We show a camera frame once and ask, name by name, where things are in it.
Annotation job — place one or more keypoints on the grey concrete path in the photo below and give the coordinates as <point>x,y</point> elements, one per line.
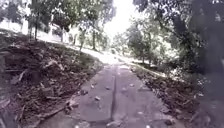
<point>128,100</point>

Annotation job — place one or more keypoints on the leaf-covered ground strip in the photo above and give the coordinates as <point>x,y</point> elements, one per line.
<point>173,95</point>

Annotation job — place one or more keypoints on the leaf-covered earth slope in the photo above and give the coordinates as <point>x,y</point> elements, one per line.
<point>40,76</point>

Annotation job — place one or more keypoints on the group of green trees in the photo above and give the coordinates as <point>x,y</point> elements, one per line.
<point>36,15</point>
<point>186,40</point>

